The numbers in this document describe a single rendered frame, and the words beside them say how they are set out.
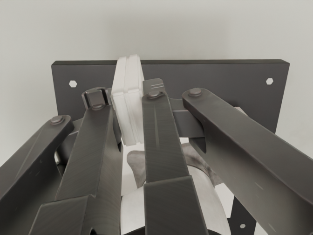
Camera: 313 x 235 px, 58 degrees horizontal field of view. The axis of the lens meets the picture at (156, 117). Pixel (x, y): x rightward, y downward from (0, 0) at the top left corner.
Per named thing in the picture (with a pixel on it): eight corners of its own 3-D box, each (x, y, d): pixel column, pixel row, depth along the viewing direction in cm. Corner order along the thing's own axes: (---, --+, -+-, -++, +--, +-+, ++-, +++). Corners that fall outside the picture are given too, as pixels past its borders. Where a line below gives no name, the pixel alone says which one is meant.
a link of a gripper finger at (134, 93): (125, 92, 13) (140, 89, 13) (127, 55, 19) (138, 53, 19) (138, 145, 15) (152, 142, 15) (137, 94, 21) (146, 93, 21)
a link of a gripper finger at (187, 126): (144, 119, 12) (213, 105, 12) (141, 80, 17) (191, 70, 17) (150, 148, 13) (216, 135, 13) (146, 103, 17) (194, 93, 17)
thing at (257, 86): (222, 173, 108) (254, 236, 81) (90, 179, 104) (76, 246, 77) (241, 39, 87) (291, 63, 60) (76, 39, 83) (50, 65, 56)
